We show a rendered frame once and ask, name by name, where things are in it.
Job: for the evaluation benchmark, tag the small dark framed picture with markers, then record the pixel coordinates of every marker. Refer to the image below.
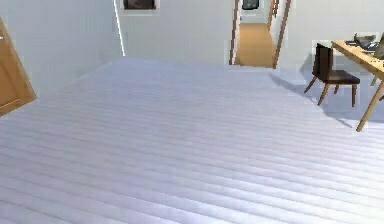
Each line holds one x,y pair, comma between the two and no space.
250,3

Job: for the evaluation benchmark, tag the brown wooden room door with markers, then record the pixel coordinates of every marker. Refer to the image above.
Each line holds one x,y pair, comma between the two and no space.
10,83

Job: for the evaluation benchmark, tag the light wooden table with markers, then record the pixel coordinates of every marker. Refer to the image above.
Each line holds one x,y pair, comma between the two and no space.
366,60

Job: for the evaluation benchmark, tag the brown wooden door frame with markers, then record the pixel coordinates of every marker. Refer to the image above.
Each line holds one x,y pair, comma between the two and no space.
281,33

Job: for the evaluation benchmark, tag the dark grey bowl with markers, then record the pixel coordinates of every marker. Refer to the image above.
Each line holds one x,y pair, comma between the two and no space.
365,42

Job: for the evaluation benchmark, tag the dark brown wooden chair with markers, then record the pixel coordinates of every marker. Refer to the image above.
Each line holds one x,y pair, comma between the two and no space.
328,71

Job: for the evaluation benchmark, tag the dark framed wall picture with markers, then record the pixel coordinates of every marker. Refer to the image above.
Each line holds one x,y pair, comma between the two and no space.
139,3

